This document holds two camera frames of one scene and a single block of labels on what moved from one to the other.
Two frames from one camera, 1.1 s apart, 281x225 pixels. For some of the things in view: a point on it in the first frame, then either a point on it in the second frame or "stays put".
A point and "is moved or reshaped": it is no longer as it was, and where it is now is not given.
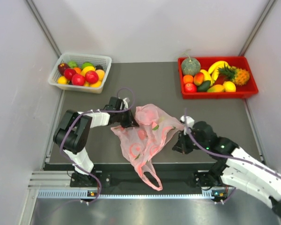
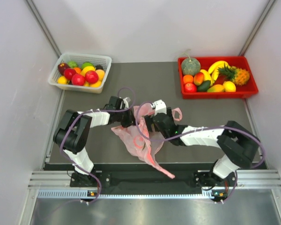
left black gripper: x=130 y=121 stays put
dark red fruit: x=62 y=67 stays put
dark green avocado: x=204 y=86 stays put
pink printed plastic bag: x=143 y=142 is moved or reshaped
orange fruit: x=188 y=78 stays put
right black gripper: x=181 y=145 to x=149 y=121
